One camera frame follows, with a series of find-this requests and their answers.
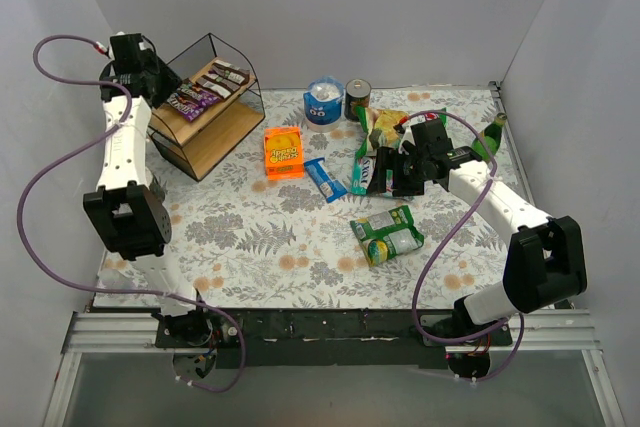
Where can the orange candy box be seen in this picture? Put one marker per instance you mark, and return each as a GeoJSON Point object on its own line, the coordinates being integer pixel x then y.
{"type": "Point", "coordinates": [284, 154]}

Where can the brown chocolate bar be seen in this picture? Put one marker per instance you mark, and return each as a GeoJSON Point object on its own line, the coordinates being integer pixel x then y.
{"type": "Point", "coordinates": [229, 71]}
{"type": "Point", "coordinates": [220, 89]}

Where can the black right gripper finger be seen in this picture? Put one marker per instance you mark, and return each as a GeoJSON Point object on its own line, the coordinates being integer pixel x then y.
{"type": "Point", "coordinates": [382, 177]}
{"type": "Point", "coordinates": [410, 182]}

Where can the brown M&M's candy bag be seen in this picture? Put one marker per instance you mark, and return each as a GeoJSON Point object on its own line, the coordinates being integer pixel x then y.
{"type": "Point", "coordinates": [198, 93]}

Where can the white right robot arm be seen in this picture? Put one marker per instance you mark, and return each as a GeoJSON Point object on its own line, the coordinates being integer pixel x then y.
{"type": "Point", "coordinates": [545, 260]}

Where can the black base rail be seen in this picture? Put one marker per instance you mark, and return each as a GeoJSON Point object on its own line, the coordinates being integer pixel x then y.
{"type": "Point", "coordinates": [299, 338]}

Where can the blue monster tissue roll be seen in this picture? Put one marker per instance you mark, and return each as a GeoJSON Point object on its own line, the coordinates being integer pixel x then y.
{"type": "Point", "coordinates": [323, 101]}

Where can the floral table mat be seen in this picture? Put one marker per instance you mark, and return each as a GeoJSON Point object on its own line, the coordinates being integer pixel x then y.
{"type": "Point", "coordinates": [245, 241]}

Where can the green glass bottle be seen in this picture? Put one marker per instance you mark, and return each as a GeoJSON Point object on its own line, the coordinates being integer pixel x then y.
{"type": "Point", "coordinates": [491, 138]}

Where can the Chuba cassava chips bag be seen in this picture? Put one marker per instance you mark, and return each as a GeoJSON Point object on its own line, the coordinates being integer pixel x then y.
{"type": "Point", "coordinates": [386, 128]}

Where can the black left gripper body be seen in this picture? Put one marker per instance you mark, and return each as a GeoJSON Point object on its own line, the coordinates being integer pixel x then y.
{"type": "Point", "coordinates": [163, 82]}

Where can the blue wafer bar wrapper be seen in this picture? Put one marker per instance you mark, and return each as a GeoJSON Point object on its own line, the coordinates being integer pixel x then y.
{"type": "Point", "coordinates": [329, 186]}

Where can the teal Fox's candy bag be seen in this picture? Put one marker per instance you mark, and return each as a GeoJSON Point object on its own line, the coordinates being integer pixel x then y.
{"type": "Point", "coordinates": [361, 176]}

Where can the purple M&M's candy bag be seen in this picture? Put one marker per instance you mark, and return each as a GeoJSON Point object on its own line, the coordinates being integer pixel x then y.
{"type": "Point", "coordinates": [191, 108]}

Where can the dark tin can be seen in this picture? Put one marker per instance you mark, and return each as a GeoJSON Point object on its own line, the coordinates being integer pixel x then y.
{"type": "Point", "coordinates": [357, 94]}

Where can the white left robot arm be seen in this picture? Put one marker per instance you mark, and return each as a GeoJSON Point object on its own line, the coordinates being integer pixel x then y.
{"type": "Point", "coordinates": [126, 209]}

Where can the green Spring candy bag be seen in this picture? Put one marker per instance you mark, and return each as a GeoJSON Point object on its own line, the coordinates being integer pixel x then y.
{"type": "Point", "coordinates": [387, 235]}

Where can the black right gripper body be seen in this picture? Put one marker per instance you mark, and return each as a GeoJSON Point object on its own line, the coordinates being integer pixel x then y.
{"type": "Point", "coordinates": [400, 174]}

